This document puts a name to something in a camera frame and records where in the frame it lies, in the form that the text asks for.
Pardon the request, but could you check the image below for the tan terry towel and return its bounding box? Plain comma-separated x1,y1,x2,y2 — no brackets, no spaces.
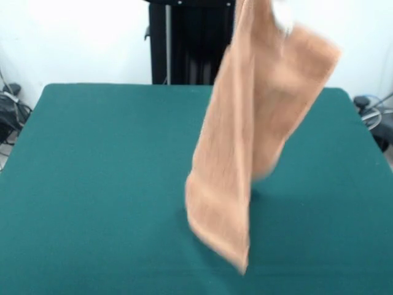
185,0,343,276

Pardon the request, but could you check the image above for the dark green table cloth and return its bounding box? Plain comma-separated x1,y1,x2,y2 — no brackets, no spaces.
0,82,393,295

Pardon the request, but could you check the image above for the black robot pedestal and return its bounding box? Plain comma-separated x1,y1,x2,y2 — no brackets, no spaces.
142,0,243,86

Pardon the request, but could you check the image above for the grey stand base with cables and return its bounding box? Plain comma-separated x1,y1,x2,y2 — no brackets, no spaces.
352,93,393,153

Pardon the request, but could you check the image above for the black equipment base with cables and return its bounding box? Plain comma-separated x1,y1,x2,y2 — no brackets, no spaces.
0,82,33,145

